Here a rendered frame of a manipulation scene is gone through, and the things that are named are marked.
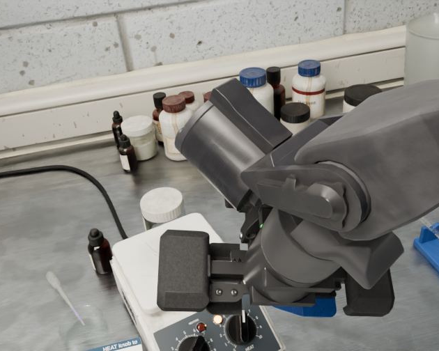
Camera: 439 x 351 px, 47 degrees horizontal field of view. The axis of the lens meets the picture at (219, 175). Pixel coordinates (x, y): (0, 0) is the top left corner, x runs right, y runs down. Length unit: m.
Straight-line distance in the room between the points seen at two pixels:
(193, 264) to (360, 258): 0.14
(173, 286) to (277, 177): 0.15
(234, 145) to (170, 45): 0.71
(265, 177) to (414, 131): 0.08
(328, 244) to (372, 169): 0.07
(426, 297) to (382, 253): 0.38
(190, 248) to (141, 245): 0.23
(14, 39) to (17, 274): 0.44
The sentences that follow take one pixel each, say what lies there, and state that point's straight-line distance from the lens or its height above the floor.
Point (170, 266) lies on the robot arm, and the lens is 0.38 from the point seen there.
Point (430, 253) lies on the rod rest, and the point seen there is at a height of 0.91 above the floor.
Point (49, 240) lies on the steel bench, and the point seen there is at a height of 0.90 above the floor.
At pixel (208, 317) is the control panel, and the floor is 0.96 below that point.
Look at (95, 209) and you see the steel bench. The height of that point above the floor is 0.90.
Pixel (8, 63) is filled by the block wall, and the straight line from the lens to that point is 1.02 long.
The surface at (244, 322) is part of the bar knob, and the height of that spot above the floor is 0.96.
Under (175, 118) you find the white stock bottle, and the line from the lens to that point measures 0.87.
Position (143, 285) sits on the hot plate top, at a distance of 0.56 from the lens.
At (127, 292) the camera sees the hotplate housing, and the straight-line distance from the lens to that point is 0.59.
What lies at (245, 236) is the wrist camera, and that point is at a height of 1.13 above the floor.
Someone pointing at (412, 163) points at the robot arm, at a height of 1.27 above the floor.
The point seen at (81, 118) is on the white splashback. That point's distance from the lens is 1.00.
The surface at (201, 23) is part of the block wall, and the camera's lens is 0.99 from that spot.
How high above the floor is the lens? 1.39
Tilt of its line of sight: 35 degrees down
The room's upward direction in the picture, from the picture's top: 6 degrees counter-clockwise
